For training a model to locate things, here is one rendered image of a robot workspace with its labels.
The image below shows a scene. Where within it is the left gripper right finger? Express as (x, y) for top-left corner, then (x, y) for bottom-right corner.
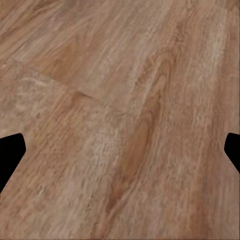
(224, 132), (240, 173)

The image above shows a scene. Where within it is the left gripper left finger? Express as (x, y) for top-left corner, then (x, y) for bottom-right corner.
(0, 133), (26, 193)

